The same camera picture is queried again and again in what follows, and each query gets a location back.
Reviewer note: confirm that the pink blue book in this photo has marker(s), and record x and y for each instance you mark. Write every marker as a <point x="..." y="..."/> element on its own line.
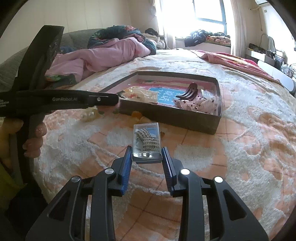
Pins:
<point x="166" y="95"/>

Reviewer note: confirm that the yellow hair clip in bag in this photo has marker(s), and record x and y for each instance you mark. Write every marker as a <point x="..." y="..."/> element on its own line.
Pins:
<point x="135" y="93"/>

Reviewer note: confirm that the white desk with clutter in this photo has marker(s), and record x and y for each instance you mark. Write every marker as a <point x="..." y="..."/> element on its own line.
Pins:
<point x="273" y="62"/>

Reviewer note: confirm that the pink quilt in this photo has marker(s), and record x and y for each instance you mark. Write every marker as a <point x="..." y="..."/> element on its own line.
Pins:
<point x="82" y="63"/>

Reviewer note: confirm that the right sheer curtain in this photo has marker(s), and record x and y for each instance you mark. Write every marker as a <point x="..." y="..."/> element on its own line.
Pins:
<point x="238" y="42"/>

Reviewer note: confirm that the pink red blanket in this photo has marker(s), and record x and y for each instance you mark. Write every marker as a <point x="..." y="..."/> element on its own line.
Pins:
<point x="234" y="62"/>

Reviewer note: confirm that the pink dotted hair scrunchie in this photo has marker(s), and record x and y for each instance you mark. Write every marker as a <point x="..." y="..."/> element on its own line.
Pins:
<point x="209" y="106"/>

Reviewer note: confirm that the white packaged hair clip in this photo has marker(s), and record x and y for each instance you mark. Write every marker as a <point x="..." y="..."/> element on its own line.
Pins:
<point x="147" y="96"/>

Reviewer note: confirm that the white air conditioner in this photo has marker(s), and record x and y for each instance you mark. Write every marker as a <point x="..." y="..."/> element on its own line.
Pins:
<point x="259" y="2"/>

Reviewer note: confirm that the dark red hair claw clip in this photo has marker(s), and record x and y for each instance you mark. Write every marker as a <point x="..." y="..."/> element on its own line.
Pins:
<point x="190" y="93"/>

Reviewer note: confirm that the left sheer curtain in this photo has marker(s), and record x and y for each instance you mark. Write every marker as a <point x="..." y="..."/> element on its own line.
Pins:
<point x="165" y="18"/>

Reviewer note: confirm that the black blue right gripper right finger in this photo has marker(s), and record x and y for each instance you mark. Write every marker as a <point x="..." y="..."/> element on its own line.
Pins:
<point x="229" y="216"/>

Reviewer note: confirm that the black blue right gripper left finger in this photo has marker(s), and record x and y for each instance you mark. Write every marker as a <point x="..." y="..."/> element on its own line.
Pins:
<point x="65" y="216"/>

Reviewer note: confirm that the window with teal frame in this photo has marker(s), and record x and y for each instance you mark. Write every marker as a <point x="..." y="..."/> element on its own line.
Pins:
<point x="192" y="15"/>

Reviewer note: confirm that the dark jacket on sill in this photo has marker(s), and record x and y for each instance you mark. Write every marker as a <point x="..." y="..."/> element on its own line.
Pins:
<point x="196" y="38"/>

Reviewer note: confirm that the sheer curtain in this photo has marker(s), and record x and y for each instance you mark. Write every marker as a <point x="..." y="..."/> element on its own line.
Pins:
<point x="165" y="18"/>
<point x="238" y="42"/>

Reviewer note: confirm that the dark floral quilt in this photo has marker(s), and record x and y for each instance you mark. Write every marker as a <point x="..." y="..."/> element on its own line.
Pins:
<point x="103" y="36"/>

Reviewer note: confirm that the person's left hand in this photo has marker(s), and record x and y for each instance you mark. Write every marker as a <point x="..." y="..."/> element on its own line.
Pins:
<point x="32" y="145"/>

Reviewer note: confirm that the grey green headboard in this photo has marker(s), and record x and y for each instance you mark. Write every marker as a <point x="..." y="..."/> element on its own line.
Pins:
<point x="75" y="40"/>

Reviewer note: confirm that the beige peach bedspread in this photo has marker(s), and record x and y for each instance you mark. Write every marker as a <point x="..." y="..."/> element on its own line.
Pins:
<point x="253" y="149"/>

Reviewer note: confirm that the dark shallow cardboard box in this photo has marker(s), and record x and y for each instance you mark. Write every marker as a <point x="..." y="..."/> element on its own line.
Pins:
<point x="168" y="86"/>

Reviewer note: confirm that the clear packaged rhinestone hair clip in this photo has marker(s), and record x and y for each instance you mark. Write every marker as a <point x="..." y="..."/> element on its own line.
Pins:
<point x="146" y="146"/>

